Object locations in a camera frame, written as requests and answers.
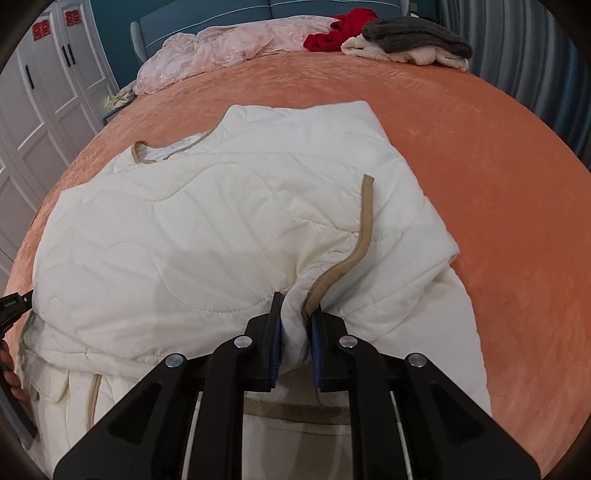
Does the blue upholstered headboard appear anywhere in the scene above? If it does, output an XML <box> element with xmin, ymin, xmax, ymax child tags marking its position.
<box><xmin>130</xmin><ymin>0</ymin><xmax>411</xmax><ymax>63</ymax></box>

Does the white quilted jacket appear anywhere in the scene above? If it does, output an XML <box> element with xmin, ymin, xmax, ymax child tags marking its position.
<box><xmin>18</xmin><ymin>102</ymin><xmax>492</xmax><ymax>480</ymax></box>

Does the red garment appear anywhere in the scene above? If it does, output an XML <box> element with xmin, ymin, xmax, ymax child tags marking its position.
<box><xmin>303</xmin><ymin>8</ymin><xmax>379</xmax><ymax>54</ymax></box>

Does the white panelled wardrobe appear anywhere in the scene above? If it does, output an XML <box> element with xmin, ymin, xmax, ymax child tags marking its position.
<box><xmin>0</xmin><ymin>0</ymin><xmax>122</xmax><ymax>264</ymax></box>

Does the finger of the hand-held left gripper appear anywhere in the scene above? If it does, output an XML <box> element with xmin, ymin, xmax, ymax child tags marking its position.
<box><xmin>0</xmin><ymin>290</ymin><xmax>35</xmax><ymax>335</ymax></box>

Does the person's left hand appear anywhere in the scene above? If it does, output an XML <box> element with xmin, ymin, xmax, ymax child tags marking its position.
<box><xmin>0</xmin><ymin>342</ymin><xmax>27</xmax><ymax>403</ymax></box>

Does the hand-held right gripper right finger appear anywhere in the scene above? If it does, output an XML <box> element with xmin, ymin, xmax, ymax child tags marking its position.
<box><xmin>307</xmin><ymin>308</ymin><xmax>541</xmax><ymax>480</ymax></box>

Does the grey curtain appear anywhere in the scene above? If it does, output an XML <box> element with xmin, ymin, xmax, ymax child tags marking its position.
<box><xmin>436</xmin><ymin>0</ymin><xmax>591</xmax><ymax>171</ymax></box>

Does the pink floral quilt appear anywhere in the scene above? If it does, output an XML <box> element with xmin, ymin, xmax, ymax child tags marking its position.
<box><xmin>134</xmin><ymin>15</ymin><xmax>342</xmax><ymax>95</ymax></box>

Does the orange plush blanket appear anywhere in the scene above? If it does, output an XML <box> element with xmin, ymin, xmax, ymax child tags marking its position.
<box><xmin>0</xmin><ymin>44</ymin><xmax>591</xmax><ymax>480</ymax></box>

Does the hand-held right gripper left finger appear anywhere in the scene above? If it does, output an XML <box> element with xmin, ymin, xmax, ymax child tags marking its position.
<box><xmin>53</xmin><ymin>291</ymin><xmax>284</xmax><ymax>480</ymax></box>

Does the pale yellow-green cloth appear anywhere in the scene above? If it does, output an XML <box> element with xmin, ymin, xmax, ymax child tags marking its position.
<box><xmin>105</xmin><ymin>83</ymin><xmax>138</xmax><ymax>112</ymax></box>

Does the grey knit garment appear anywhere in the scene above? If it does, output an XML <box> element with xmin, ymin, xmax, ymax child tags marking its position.
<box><xmin>361</xmin><ymin>17</ymin><xmax>474</xmax><ymax>60</ymax></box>

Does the cream fleece garment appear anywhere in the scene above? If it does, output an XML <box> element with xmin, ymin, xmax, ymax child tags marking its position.
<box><xmin>341</xmin><ymin>34</ymin><xmax>469</xmax><ymax>72</ymax></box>

